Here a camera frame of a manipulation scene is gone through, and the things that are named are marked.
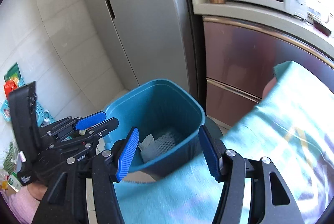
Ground silver refrigerator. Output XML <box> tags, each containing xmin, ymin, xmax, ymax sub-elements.
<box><xmin>85</xmin><ymin>0</ymin><xmax>198</xmax><ymax>97</ymax></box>

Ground white foam fruit net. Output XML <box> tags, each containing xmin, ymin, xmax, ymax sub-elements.
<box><xmin>138</xmin><ymin>129</ymin><xmax>180</xmax><ymax>163</ymax></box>

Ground red green bags on floor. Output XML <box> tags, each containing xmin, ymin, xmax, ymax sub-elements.
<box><xmin>3</xmin><ymin>62</ymin><xmax>22</xmax><ymax>98</ymax></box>

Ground teal and purple tablecloth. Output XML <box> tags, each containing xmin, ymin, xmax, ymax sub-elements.
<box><xmin>115</xmin><ymin>61</ymin><xmax>333</xmax><ymax>223</ymax></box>

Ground dark red kitchen cabinets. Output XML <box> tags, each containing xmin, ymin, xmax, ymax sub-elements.
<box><xmin>203</xmin><ymin>16</ymin><xmax>333</xmax><ymax>127</ymax></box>

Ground teal plastic basket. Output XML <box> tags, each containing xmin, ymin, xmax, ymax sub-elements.
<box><xmin>1</xmin><ymin>78</ymin><xmax>55</xmax><ymax>127</ymax></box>

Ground pink sleeve left forearm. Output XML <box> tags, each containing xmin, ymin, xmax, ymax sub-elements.
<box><xmin>7</xmin><ymin>187</ymin><xmax>40</xmax><ymax>224</ymax></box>

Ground blue plastic trash bin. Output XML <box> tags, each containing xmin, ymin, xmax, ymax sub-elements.
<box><xmin>104</xmin><ymin>79</ymin><xmax>205</xmax><ymax>179</ymax></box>

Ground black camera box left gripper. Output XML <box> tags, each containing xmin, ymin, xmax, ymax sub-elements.
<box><xmin>9</xmin><ymin>81</ymin><xmax>41</xmax><ymax>162</ymax></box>

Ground person's left hand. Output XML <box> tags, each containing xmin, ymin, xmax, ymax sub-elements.
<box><xmin>27</xmin><ymin>182</ymin><xmax>48</xmax><ymax>201</ymax></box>

